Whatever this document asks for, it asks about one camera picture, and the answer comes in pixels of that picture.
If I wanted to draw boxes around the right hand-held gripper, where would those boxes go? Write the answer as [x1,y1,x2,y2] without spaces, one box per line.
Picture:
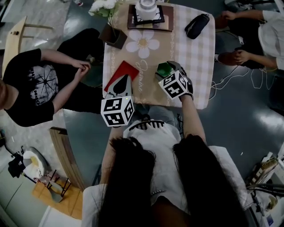
[154,60,189,101]

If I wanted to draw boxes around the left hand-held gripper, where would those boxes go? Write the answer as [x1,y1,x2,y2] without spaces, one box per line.
[100,74,136,128]

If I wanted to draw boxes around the green cup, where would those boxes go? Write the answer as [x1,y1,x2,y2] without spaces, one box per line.
[156,62,175,77]

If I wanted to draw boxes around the red tray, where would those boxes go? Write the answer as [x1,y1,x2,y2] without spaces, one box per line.
[103,60,140,93]

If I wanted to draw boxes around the person's right forearm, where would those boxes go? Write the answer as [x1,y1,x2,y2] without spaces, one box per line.
[179,94,207,144]

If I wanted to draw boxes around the person's left forearm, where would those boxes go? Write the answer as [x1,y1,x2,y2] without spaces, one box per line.
[99,126,125,186]

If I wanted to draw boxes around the person's right hand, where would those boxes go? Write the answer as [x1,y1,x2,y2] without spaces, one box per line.
[180,72,194,101]

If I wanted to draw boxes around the beige checked flower tablecloth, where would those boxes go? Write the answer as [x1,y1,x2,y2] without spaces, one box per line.
[102,1,216,110]

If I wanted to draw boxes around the person's denim trousers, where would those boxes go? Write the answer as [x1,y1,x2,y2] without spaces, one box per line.
[132,104,179,127]

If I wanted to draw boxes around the dark brown square vase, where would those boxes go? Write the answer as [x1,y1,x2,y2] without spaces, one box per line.
[98,23,128,50]

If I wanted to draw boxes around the brown wooden board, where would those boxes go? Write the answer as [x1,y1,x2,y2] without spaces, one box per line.
[127,4,174,32]

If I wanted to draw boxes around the black oval pouch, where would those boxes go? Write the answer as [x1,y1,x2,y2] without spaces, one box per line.
[184,13,210,40]

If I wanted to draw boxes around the white ceramic jar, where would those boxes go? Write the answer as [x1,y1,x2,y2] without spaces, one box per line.
[134,0,161,21]

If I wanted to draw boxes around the white flower bouquet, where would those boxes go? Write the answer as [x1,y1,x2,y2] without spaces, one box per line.
[88,0,123,19]

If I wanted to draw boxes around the person's white shirt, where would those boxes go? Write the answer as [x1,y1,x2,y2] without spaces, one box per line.
[81,121,252,227]

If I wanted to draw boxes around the brown wooden plank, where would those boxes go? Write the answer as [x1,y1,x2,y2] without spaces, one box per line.
[49,126,87,192]

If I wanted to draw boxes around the white plastic bag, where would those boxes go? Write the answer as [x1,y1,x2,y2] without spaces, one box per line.
[21,147,49,178]

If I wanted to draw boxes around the light wooden bench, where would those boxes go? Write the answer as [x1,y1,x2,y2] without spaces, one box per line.
[1,16,54,74]

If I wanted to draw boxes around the orange cardboard box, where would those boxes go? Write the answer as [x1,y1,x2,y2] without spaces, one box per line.
[32,181,84,220]

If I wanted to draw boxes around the black patterned square frame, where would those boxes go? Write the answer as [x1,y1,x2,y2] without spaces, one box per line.
[132,4,166,26]

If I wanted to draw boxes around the white cable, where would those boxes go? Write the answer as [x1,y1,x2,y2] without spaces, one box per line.
[208,64,278,101]

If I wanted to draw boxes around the black wire rack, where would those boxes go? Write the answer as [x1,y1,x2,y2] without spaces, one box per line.
[45,169,72,198]

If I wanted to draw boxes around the black camera gear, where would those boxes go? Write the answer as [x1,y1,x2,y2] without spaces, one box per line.
[8,152,27,179]

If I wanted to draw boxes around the black cable bundle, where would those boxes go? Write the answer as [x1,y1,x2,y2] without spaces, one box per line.
[245,182,284,197]

